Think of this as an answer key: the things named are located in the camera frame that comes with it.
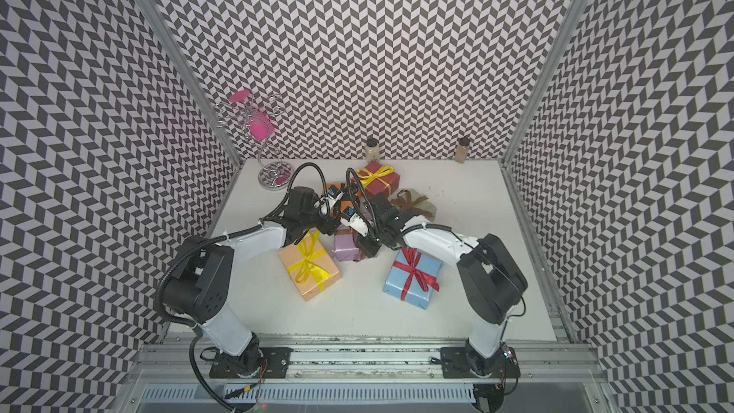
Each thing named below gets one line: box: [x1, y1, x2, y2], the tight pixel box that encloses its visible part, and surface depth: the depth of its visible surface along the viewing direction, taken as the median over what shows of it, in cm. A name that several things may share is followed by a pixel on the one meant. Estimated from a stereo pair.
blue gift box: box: [383, 247, 444, 310], surface depth 82 cm
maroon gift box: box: [350, 160, 401, 197], surface depth 104 cm
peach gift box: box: [278, 230, 344, 302], surface depth 85 cm
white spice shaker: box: [365, 136, 381, 165], surface depth 116 cm
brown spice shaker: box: [453, 137, 471, 164], surface depth 115 cm
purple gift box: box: [332, 223, 363, 262], surface depth 89 cm
